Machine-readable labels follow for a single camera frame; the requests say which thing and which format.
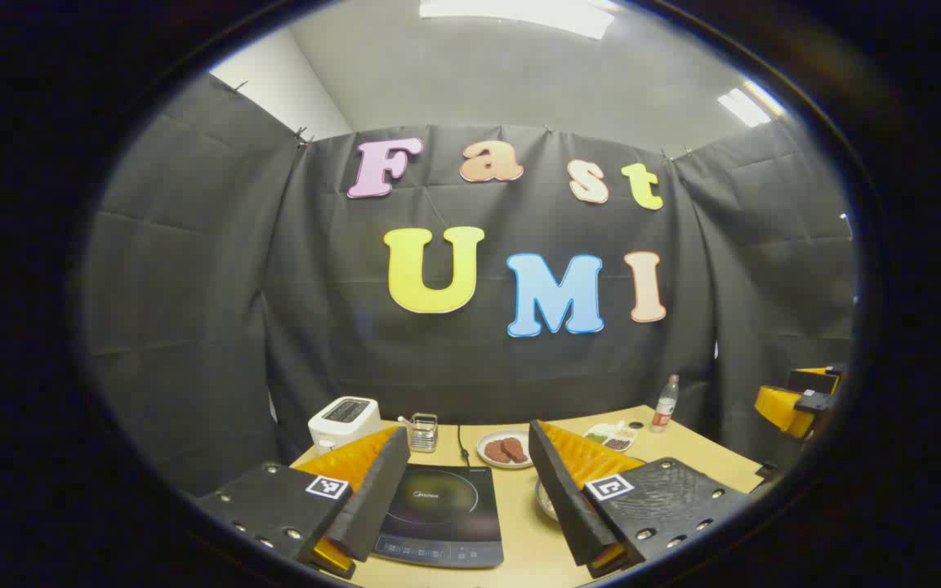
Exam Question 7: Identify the black induction cooktop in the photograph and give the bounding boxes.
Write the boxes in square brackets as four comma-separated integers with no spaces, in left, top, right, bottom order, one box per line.
[372,463,505,569]

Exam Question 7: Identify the wire mesh basket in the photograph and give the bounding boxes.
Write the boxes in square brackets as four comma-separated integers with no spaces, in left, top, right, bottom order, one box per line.
[409,413,439,453]

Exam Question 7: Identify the ceiling light panel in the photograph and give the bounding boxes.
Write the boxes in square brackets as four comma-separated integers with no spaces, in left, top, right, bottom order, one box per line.
[716,80,786,128]

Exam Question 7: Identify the clear plastic water bottle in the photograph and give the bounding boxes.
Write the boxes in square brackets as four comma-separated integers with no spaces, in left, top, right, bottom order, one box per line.
[650,374,680,434]

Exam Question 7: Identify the white toaster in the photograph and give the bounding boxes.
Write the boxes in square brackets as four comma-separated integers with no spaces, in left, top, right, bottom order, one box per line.
[308,396,383,456]

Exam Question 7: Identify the white divided bean dish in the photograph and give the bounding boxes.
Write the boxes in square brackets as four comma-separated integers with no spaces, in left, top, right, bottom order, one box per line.
[583,421,639,452]

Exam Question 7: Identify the steel pot with black handle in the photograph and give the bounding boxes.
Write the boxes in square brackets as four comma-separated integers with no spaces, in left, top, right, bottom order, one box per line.
[535,478,561,523]

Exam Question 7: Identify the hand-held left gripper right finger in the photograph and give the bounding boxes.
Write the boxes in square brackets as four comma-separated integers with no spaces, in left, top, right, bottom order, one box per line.
[528,419,753,579]

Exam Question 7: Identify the white round plate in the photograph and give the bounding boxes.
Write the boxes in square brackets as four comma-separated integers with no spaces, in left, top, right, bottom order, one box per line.
[476,430,537,470]

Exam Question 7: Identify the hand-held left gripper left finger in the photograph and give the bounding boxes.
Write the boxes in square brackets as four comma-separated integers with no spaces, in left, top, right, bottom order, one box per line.
[193,425,412,581]

